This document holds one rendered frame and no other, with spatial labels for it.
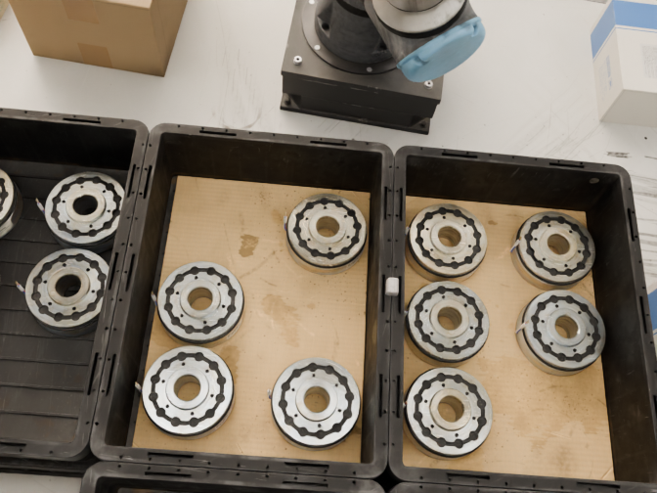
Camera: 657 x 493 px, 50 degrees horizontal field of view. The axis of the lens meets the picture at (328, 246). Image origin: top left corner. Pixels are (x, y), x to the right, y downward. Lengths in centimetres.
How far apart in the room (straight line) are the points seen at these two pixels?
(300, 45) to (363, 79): 11
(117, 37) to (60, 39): 10
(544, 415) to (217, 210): 48
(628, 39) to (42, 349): 101
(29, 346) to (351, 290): 39
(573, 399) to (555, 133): 50
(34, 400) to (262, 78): 63
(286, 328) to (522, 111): 60
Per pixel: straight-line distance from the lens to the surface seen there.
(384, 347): 77
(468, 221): 93
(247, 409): 84
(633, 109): 128
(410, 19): 87
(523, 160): 91
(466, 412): 84
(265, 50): 125
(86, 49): 123
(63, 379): 89
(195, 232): 92
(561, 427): 91
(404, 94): 110
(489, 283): 93
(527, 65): 132
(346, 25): 108
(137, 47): 118
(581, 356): 91
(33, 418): 89
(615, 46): 129
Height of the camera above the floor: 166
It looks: 65 degrees down
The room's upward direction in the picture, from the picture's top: 11 degrees clockwise
